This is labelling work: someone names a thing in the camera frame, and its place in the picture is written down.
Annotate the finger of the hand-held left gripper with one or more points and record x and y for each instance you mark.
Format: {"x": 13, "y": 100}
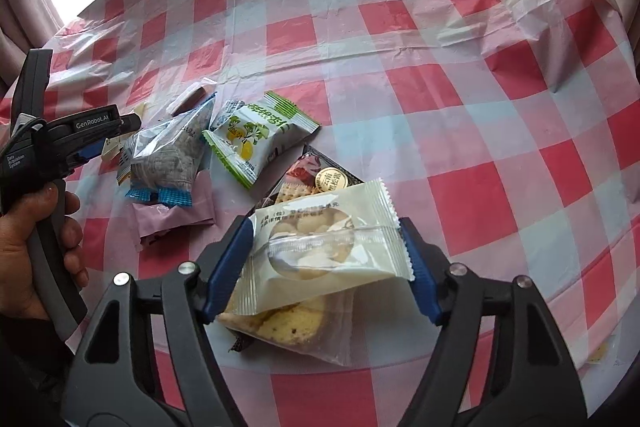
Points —
{"x": 90, "y": 153}
{"x": 131, "y": 123}

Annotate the mauve snack packet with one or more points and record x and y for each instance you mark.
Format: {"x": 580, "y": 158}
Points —
{"x": 175, "y": 219}

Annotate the clear blue label packet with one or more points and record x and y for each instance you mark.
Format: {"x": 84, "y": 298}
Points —
{"x": 225, "y": 112}

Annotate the clear blue-edged snack packet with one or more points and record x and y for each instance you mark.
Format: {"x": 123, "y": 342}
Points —
{"x": 165, "y": 152}

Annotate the dark cracker packet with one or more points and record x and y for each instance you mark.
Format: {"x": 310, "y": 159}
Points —
{"x": 300, "y": 179}

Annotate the small brown white packet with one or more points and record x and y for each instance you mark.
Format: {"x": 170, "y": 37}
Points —
{"x": 186, "y": 101}

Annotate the green white snack packet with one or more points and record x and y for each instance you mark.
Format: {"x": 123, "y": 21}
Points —
{"x": 255, "y": 139}

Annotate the person's left hand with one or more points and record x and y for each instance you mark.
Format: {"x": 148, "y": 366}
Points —
{"x": 20, "y": 257}

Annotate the clear yellow cake packet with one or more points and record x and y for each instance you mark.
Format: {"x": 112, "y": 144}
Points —
{"x": 290, "y": 327}

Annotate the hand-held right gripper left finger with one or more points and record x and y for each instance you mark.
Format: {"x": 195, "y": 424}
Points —
{"x": 227, "y": 267}

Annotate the cream snack packet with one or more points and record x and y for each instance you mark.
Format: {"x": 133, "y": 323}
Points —
{"x": 325, "y": 247}

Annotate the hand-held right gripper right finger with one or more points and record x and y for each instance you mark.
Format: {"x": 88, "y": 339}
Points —
{"x": 420, "y": 272}

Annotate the taupe curtain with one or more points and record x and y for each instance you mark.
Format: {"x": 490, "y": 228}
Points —
{"x": 25, "y": 17}

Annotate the red white checked tablecloth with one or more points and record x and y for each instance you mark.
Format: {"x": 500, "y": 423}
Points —
{"x": 450, "y": 107}

